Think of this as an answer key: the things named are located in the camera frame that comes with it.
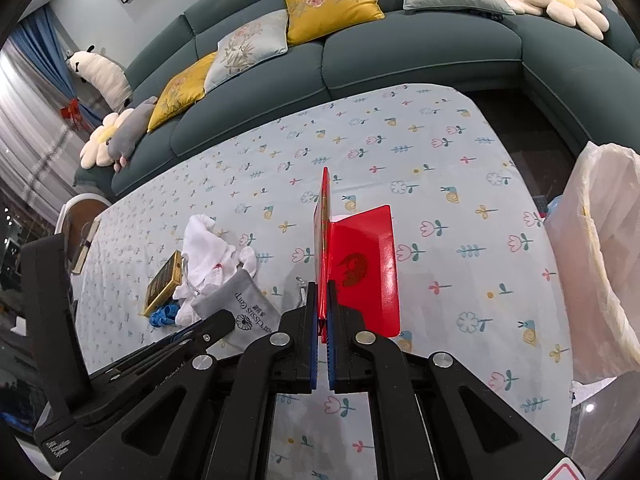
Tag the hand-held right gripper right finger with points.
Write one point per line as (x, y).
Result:
(333, 355)

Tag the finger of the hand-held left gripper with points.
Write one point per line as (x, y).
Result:
(200, 332)

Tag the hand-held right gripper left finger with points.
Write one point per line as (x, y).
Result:
(314, 355)

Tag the red cardboard box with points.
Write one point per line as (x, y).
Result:
(365, 260)

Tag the bin with white plastic liner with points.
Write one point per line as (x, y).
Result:
(600, 260)

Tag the blue crumpled plastic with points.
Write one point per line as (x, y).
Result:
(162, 315)

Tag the gold and black box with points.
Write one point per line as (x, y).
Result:
(162, 282)

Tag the white crumpled cloth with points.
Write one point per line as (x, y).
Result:
(205, 255)

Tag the round white wooden chair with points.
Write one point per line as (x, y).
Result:
(75, 210)

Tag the sheer grey curtain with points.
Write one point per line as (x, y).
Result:
(25, 135)

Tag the floral tablecloth table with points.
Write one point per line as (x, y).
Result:
(425, 185)

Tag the grey plush animal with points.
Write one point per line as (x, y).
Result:
(130, 127)

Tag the red curtain tie knot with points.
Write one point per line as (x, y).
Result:
(71, 110)

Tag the yellow embroidered cushion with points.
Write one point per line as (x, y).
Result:
(330, 7)
(180, 92)

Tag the long white plush toy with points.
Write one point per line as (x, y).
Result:
(107, 77)

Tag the blue curtain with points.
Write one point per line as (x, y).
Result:
(45, 45)

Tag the teal sectional sofa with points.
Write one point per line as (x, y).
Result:
(415, 55)

